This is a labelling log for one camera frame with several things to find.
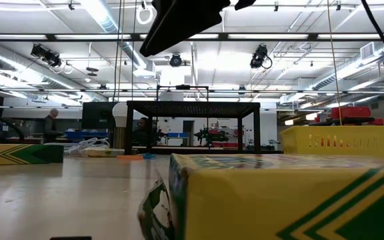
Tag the blue storage tray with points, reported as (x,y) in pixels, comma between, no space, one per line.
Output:
(85,134)

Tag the yellow plastic basket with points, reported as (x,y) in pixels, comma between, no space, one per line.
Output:
(337,141)

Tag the bulb lamp with brass base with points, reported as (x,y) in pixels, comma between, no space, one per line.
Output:
(121,113)

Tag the black perforated metal riser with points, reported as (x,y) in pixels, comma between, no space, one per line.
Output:
(193,109)

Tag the black ceiling camera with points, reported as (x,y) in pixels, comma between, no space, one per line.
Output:
(259,55)

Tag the black overhead camera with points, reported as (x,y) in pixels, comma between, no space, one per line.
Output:
(175,60)

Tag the red storage bin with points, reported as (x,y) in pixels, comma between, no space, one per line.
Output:
(350,112)

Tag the person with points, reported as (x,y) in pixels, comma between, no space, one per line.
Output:
(142,133)
(50,126)

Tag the black camera mount strip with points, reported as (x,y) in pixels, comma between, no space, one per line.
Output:
(71,238)

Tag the yellow green crayon box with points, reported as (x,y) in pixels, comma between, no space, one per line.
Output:
(28,154)
(278,206)

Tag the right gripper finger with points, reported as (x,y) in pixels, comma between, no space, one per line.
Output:
(243,3)
(182,20)

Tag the black computer monitor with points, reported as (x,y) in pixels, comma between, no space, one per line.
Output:
(97,115)

